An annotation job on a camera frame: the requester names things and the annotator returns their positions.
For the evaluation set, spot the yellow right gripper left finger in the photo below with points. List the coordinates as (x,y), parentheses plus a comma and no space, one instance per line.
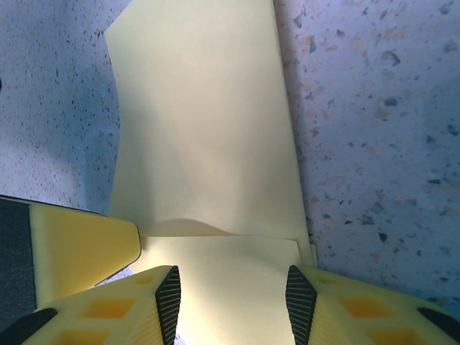
(108,316)

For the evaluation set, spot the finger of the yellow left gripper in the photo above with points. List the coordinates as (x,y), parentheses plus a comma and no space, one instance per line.
(79,248)

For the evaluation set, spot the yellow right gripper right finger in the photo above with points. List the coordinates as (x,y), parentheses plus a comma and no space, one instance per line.
(366,316)

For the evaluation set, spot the pale yellow paper sheet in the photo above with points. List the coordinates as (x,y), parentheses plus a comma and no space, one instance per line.
(205,125)

